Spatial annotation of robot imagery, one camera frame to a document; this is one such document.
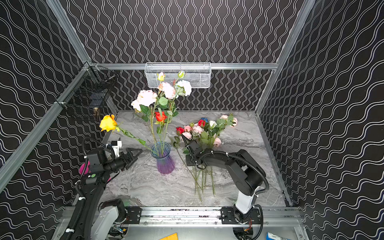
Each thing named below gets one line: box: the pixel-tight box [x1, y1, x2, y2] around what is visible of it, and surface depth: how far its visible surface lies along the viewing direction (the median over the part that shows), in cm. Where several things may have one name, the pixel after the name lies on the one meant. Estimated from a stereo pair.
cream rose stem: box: [131, 90, 159, 155], surface depth 60 cm
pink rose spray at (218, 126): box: [209, 113, 238, 148], surface depth 108 cm
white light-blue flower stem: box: [162, 71, 193, 155], surface depth 66 cm
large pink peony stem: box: [158, 82, 176, 155], surface depth 62 cm
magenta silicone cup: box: [79, 160, 91, 175], surface depth 61 cm
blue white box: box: [266, 232, 292, 240], surface depth 69 cm
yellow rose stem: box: [99, 114, 158, 155], surface depth 61 cm
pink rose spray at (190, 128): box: [182, 122, 204, 140], surface depth 103 cm
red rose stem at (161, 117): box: [154, 111, 168, 155], surface depth 76 cm
